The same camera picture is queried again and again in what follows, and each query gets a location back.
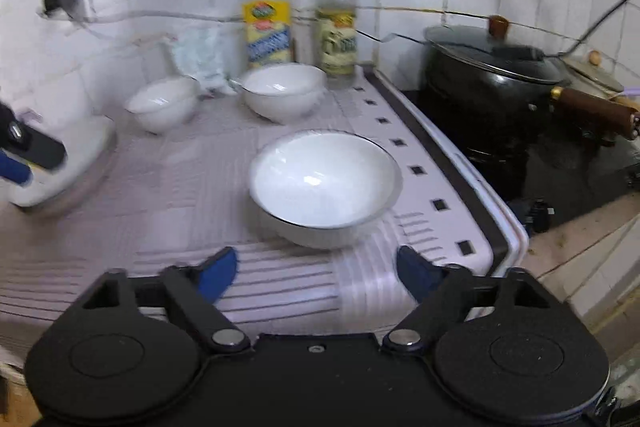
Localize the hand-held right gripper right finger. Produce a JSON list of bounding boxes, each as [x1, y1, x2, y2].
[[381, 245, 570, 354]]

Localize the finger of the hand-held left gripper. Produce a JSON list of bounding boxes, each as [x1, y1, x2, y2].
[[0, 99, 69, 186]]

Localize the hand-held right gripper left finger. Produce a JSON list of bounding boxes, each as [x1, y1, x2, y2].
[[79, 246, 252, 356]]

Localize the white plate with sun print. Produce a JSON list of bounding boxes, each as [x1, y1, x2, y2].
[[7, 109, 119, 208]]

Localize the white ribbed bowl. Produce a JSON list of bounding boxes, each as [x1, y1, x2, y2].
[[248, 130, 404, 251], [241, 63, 329, 126], [123, 75, 201, 136]]

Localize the striped white tablecloth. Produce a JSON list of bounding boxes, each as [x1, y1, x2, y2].
[[0, 61, 531, 359]]

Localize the black stove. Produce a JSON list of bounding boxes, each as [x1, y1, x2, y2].
[[399, 89, 640, 234]]

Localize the black pot with glass lid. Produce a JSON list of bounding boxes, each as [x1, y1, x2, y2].
[[422, 14, 640, 164]]

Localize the white salt bag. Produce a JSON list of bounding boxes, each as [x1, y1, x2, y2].
[[167, 26, 241, 96]]

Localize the cooking wine bottle yellow label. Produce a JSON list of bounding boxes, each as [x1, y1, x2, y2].
[[241, 0, 296, 70]]

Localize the clear vinegar bottle yellow cap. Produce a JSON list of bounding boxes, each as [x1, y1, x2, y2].
[[313, 0, 359, 80]]

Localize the cream enamel pot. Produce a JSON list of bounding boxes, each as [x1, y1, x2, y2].
[[562, 50, 640, 108]]

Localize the black wall charger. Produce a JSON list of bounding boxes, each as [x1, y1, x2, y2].
[[39, 0, 84, 18]]

